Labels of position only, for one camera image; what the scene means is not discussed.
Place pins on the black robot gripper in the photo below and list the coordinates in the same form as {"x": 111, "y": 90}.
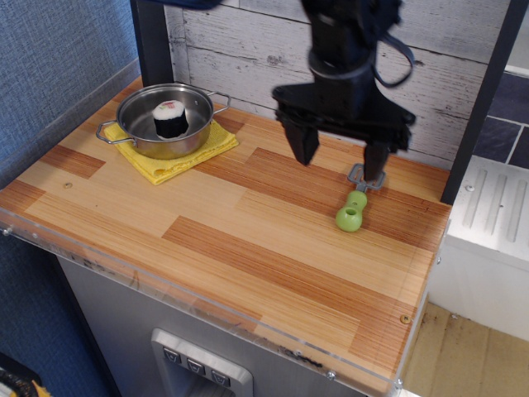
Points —
{"x": 352, "y": 108}

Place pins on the green handled grey spatula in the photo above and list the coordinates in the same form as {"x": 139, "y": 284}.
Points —
{"x": 350, "y": 217}

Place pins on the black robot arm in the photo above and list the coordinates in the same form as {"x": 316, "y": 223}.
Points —
{"x": 345, "y": 37}

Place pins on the toy sushi roll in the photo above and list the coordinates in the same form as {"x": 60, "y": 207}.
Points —
{"x": 170, "y": 119}

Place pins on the stainless steel pot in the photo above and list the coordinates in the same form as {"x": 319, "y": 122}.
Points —
{"x": 135, "y": 123}

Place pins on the white toy sink unit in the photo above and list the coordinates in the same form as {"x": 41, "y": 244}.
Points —
{"x": 482, "y": 267}

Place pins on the clear acrylic table guard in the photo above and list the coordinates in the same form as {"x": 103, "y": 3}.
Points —
{"x": 338, "y": 303}

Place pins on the silver dispenser button panel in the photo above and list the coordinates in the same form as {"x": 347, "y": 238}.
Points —
{"x": 189, "y": 370}

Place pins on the grey toy fridge cabinet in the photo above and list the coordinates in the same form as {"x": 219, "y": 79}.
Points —
{"x": 136, "y": 331}

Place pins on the yellow object bottom left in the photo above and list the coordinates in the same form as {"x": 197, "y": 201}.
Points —
{"x": 20, "y": 386}

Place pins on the dark vertical post right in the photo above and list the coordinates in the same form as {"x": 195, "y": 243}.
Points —
{"x": 507, "y": 36}

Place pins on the dark vertical post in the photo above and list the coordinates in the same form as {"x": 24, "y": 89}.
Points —
{"x": 507, "y": 36}
{"x": 152, "y": 42}

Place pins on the dark vertical post left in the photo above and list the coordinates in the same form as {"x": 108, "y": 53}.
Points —
{"x": 152, "y": 42}

